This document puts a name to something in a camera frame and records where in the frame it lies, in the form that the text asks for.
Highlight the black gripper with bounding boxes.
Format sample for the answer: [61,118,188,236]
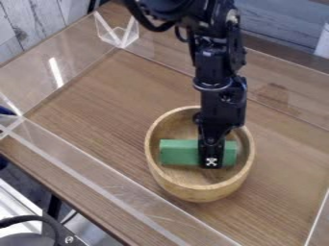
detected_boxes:
[194,76,248,169]

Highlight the green rectangular block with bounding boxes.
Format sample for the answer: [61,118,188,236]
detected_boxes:
[159,139,238,168]

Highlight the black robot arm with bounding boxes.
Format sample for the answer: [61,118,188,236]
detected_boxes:
[123,0,248,169]

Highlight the brown wooden bowl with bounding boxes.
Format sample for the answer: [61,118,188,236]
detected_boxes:
[145,106,256,203]

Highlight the clear acrylic tray walls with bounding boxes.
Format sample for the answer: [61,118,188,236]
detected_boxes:
[0,18,329,246]

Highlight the white object at right edge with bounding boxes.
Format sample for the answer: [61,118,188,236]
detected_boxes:
[313,22,329,59]

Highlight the black metal bracket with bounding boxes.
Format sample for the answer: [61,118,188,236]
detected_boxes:
[42,214,89,246]

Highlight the black cable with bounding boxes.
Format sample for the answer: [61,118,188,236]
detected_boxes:
[0,214,65,246]

